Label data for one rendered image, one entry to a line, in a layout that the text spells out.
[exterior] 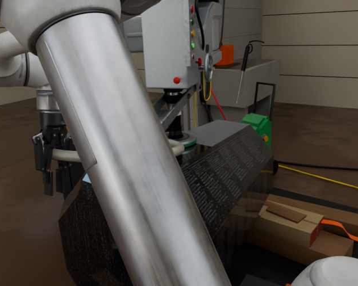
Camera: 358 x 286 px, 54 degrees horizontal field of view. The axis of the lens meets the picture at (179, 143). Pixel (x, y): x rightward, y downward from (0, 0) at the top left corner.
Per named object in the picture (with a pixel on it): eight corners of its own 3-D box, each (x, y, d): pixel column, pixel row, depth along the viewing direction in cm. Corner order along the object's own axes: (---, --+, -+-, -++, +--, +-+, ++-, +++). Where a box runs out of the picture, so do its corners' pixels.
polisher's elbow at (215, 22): (190, 51, 222) (189, 19, 216) (189, 49, 240) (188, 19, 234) (220, 50, 222) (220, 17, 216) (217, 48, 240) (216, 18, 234)
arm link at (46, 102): (77, 92, 100) (77, 113, 101) (56, 92, 105) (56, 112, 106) (50, 91, 92) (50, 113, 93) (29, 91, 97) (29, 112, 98)
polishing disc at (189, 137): (148, 138, 187) (147, 136, 187) (179, 130, 199) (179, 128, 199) (170, 148, 171) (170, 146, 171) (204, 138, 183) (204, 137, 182)
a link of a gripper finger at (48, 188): (53, 171, 99) (50, 171, 98) (53, 195, 100) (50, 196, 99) (46, 169, 101) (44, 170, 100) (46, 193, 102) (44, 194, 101)
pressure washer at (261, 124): (250, 164, 365) (253, 80, 337) (278, 174, 338) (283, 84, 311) (227, 173, 345) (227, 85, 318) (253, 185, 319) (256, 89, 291)
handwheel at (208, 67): (196, 79, 191) (196, 51, 187) (214, 79, 188) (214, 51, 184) (188, 84, 178) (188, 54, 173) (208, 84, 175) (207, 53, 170)
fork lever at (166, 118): (170, 88, 202) (170, 80, 200) (203, 89, 196) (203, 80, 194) (118, 143, 144) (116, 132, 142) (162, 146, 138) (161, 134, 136)
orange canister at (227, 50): (210, 68, 472) (209, 43, 461) (226, 64, 511) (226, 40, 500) (225, 68, 460) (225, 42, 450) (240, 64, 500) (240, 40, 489)
